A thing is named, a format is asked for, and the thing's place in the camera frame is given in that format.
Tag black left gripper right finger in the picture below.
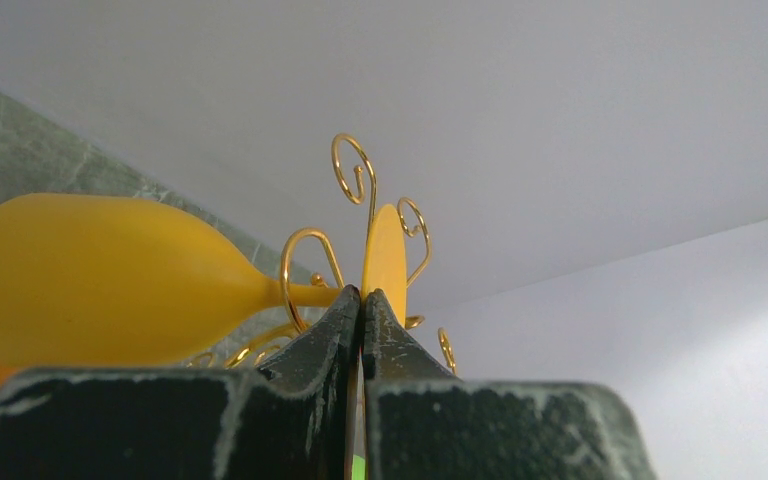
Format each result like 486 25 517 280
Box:
362 291 656 479

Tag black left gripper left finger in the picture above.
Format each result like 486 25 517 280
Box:
0 286 361 479

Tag orange plastic wine glass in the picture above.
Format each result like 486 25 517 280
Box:
0 193 408 370

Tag green plastic wine glass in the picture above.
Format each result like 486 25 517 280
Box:
350 455 366 480

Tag gold wire wine glass rack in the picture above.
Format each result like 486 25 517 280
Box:
0 133 458 422

